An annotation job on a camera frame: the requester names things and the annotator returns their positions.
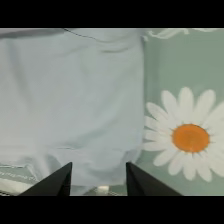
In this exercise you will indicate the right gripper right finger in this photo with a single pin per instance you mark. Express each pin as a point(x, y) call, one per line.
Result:
point(140, 183)

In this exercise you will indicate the pale blue shirt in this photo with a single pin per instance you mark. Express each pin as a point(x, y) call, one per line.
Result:
point(73, 100)

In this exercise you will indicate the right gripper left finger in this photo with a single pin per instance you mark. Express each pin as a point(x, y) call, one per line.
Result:
point(58, 183)

